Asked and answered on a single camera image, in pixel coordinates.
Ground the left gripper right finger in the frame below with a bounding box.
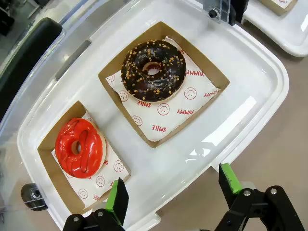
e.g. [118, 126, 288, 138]
[214, 163, 305, 231]

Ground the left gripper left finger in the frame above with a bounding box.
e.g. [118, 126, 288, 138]
[63, 177, 129, 231]

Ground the white printed paper liner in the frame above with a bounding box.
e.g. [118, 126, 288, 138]
[105, 36, 221, 142]
[51, 113, 130, 209]
[271, 0, 293, 7]

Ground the red glazed donut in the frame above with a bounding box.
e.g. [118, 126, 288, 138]
[54, 117, 106, 179]

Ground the brown cardboard donut box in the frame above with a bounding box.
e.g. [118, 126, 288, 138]
[97, 21, 231, 149]
[37, 100, 132, 215]

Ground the chocolate nut donut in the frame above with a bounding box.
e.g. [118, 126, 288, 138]
[121, 39, 187, 102]

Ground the white plastic display tray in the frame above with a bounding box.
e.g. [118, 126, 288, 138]
[240, 0, 308, 58]
[17, 0, 290, 231]

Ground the clear plastic dome lid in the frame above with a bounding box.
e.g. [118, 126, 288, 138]
[0, 0, 232, 212]

